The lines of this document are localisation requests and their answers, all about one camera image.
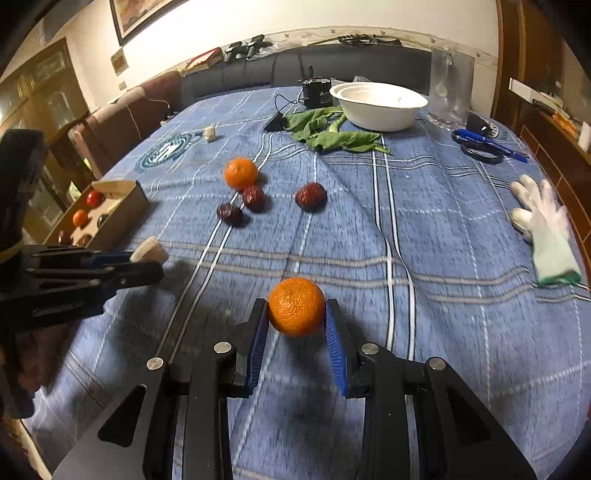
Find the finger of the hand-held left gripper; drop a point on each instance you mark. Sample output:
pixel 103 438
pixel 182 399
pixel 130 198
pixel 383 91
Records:
pixel 108 258
pixel 138 274

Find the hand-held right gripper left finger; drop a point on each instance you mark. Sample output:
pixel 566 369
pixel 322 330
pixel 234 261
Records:
pixel 258 350

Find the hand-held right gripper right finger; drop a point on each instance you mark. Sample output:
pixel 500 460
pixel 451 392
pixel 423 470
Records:
pixel 334 350

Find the pale beige food chunk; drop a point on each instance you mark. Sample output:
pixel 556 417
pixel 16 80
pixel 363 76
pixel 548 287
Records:
pixel 150 251

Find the red jujube date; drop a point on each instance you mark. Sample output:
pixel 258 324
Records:
pixel 65 238
pixel 253 197
pixel 311 196

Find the orange mandarin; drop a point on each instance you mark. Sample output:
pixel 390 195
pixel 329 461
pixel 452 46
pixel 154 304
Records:
pixel 240 173
pixel 297 308
pixel 80 218

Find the wooden tray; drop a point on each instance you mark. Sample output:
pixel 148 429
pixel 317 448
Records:
pixel 124 207

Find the red tomato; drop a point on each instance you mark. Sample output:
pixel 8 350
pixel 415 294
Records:
pixel 95 199

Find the wooden glass cabinet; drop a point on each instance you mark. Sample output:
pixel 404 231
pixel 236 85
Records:
pixel 41 101

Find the blue plaid tablecloth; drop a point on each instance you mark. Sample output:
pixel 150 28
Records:
pixel 415 300

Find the dark jujube date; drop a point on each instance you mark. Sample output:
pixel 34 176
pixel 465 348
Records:
pixel 230 215

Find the brown upholstered chair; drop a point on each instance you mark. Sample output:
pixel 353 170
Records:
pixel 134 110

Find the small pale food chunk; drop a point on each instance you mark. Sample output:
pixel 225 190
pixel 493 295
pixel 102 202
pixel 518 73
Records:
pixel 210 134

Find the green leafy vegetable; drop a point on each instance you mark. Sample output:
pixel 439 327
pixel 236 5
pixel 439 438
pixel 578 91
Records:
pixel 332 136

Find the red flat box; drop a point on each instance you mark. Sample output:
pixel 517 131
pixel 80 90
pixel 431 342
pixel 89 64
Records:
pixel 203 60

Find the white work glove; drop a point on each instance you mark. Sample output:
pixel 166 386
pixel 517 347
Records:
pixel 549 230

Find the white bowl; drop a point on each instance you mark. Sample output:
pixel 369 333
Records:
pixel 378 108

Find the black clamps on sofa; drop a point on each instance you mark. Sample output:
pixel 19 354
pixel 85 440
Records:
pixel 247 48

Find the black radio device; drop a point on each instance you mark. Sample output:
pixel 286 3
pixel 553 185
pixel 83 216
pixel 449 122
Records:
pixel 316 94

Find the black sofa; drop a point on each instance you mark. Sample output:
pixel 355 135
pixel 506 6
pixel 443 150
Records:
pixel 286 69

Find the blue pen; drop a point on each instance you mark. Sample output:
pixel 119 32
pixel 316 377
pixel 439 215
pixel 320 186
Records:
pixel 489 141

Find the black pouch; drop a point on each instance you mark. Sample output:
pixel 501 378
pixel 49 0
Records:
pixel 481 123

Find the clear glass vase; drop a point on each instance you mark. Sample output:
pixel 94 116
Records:
pixel 450 92

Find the wooden side shelf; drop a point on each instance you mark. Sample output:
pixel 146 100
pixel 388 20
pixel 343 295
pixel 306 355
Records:
pixel 554 138

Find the black tools on sofa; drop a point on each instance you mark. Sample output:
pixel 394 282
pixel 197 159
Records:
pixel 369 39

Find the long white box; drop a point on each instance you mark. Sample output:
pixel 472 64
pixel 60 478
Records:
pixel 535 88

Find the small wall plaque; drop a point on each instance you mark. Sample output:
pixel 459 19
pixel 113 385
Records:
pixel 119 61

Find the framed wall picture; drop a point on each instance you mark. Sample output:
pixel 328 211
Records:
pixel 138 16

